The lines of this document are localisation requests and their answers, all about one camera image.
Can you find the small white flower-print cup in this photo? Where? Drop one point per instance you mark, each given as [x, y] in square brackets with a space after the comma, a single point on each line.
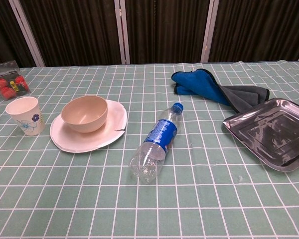
[27, 119]

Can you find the clear plastic bottle blue label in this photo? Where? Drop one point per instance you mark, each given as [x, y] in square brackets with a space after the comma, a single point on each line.
[162, 132]

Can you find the blue and grey microfibre cloth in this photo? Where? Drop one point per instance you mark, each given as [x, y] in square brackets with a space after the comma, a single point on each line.
[201, 84]

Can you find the beige bowl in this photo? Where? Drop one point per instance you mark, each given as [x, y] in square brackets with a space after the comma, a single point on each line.
[86, 117]

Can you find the white paper plate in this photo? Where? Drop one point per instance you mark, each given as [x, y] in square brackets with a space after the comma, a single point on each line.
[77, 142]

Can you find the green checked tablecloth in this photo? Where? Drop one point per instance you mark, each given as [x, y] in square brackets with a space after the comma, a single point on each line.
[149, 204]

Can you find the dark ribbed partition panel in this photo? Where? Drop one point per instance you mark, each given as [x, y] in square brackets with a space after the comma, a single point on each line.
[74, 32]
[2, 32]
[164, 32]
[259, 30]

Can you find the square stainless steel tray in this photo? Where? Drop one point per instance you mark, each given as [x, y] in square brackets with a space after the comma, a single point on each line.
[271, 134]

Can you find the red ball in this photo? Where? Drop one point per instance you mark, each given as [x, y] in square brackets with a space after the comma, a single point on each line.
[7, 92]
[1, 83]
[20, 79]

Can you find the clear plastic box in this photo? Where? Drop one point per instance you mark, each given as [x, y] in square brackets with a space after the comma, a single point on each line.
[5, 68]

